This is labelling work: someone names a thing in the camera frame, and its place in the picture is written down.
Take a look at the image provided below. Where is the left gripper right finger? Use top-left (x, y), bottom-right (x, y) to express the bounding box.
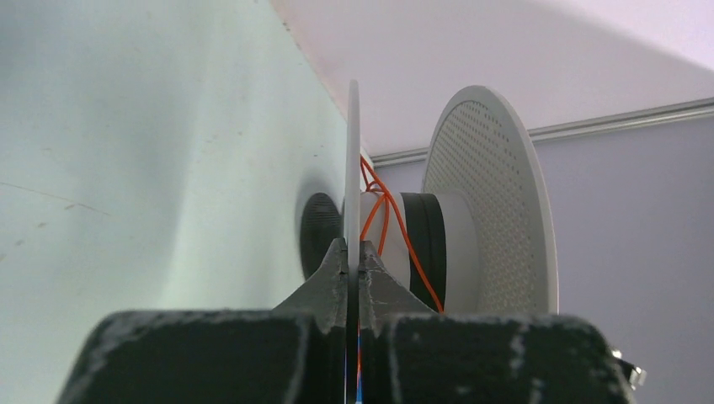
top-left (360, 242), bottom-right (635, 403)

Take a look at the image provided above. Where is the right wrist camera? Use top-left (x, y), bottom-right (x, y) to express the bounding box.
top-left (610, 348), bottom-right (647, 391)

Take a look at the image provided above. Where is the red thin cable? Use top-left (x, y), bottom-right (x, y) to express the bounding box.
top-left (356, 155), bottom-right (446, 404)

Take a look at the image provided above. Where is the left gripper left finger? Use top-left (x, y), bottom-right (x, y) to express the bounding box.
top-left (58, 239), bottom-right (347, 403)

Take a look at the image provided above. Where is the white cable spool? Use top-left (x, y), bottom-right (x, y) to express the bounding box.
top-left (298, 78), bottom-right (560, 404)

